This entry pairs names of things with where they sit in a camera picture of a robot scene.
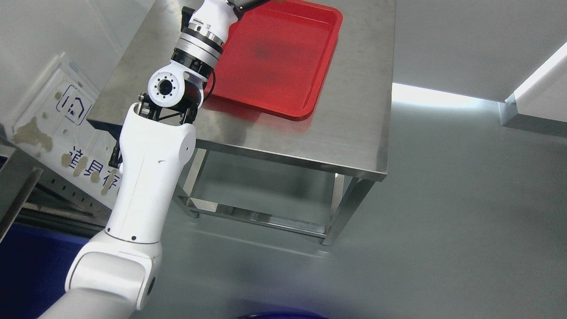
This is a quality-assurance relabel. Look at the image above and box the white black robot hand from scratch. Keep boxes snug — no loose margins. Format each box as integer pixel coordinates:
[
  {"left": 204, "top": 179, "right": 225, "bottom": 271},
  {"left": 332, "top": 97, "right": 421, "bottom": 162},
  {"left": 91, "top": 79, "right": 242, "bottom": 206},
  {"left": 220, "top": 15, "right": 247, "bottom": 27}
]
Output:
[{"left": 182, "top": 0, "right": 267, "bottom": 43}]

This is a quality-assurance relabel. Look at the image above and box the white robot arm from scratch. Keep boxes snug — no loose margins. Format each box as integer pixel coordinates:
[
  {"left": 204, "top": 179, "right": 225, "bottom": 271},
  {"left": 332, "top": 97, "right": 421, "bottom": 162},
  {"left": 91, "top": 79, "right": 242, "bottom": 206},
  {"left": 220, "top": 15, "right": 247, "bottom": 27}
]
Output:
[{"left": 41, "top": 22, "right": 224, "bottom": 319}]

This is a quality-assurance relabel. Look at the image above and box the red plastic tray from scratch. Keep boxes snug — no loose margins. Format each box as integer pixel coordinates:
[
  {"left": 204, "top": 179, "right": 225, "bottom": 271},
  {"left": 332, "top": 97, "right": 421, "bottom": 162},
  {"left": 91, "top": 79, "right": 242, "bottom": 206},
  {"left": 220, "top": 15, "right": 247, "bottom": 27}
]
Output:
[{"left": 204, "top": 0, "right": 343, "bottom": 121}]

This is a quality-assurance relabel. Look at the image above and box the stainless steel table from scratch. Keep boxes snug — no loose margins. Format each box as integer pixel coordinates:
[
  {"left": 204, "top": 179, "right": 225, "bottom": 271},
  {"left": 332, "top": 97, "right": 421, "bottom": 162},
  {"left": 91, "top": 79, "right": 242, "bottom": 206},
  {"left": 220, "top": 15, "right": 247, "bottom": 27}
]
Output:
[{"left": 86, "top": 0, "right": 396, "bottom": 246}]

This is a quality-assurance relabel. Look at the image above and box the white sign board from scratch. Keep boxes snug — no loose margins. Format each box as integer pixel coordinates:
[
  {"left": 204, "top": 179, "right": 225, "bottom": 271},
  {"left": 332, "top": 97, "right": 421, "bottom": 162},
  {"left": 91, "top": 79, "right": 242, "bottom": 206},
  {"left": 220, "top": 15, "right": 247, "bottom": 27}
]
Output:
[{"left": 7, "top": 53, "right": 121, "bottom": 209}]

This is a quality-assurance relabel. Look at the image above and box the blue bin far left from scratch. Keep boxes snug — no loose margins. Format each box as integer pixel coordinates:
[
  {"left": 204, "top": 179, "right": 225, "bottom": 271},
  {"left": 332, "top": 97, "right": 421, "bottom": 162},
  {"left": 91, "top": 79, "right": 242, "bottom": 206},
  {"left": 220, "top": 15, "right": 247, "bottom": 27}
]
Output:
[{"left": 0, "top": 223, "right": 89, "bottom": 319}]

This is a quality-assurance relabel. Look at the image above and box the metal shelf rack frame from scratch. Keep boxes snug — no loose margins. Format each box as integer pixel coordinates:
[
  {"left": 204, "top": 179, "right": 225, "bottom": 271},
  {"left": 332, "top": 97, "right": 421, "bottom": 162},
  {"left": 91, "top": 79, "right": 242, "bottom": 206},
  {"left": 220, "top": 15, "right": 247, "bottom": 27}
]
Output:
[{"left": 0, "top": 137, "right": 111, "bottom": 238}]

